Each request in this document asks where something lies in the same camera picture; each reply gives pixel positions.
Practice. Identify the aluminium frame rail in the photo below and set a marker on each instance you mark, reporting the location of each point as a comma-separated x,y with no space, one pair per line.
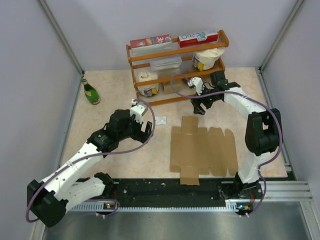
298,192

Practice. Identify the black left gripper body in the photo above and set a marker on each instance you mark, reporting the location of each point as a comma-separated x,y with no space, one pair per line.
133,131

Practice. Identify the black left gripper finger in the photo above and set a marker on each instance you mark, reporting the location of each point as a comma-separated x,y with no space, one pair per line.
145,137
148,128

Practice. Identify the red white toothpaste box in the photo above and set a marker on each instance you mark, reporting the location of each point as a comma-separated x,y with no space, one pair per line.
197,38

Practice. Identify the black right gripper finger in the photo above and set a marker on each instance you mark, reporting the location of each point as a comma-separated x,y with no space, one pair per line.
202,111
196,105

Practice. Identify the small clear plastic bag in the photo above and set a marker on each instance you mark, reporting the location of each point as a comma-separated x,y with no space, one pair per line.
161,120

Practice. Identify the red foil wrap box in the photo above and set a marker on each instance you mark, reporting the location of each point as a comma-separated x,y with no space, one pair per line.
154,42

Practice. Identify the white bag upper shelf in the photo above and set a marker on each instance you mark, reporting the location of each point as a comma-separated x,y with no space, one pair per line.
205,60

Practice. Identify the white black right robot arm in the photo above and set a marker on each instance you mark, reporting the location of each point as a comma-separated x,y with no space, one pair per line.
263,133

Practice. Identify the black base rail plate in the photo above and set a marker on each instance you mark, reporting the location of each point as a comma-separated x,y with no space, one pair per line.
164,192

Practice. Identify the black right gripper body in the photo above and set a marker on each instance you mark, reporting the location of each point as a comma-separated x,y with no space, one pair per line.
209,99

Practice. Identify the clear plastic container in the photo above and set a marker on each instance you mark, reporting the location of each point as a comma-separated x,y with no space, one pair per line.
166,63

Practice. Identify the orange wooden shelf rack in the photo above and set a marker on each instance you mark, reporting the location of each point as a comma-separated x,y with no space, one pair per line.
139,64

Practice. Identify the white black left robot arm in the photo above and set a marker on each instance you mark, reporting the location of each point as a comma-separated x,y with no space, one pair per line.
51,198

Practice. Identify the green glass bottle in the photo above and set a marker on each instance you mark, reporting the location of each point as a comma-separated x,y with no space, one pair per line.
90,92

